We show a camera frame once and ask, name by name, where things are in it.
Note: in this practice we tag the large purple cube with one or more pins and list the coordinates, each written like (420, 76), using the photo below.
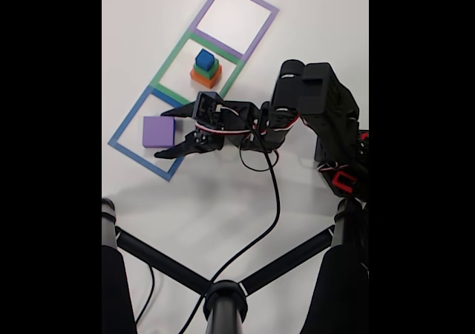
(159, 131)

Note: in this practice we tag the orange cube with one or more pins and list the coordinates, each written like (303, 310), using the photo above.
(204, 82)

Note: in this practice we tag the green cube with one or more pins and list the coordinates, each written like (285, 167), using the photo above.
(214, 70)

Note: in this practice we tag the small blue cube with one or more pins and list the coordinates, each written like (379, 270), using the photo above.
(205, 58)

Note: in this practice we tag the red table clamp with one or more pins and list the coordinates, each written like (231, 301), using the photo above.
(340, 180)

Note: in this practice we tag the black tripod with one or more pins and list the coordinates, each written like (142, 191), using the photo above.
(224, 311)

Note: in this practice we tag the blue square frame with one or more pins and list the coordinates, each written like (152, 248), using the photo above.
(130, 116)

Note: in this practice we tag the green square frame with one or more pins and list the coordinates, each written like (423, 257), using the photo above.
(171, 58)

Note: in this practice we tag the purple square frame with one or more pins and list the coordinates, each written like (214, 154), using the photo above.
(217, 44)

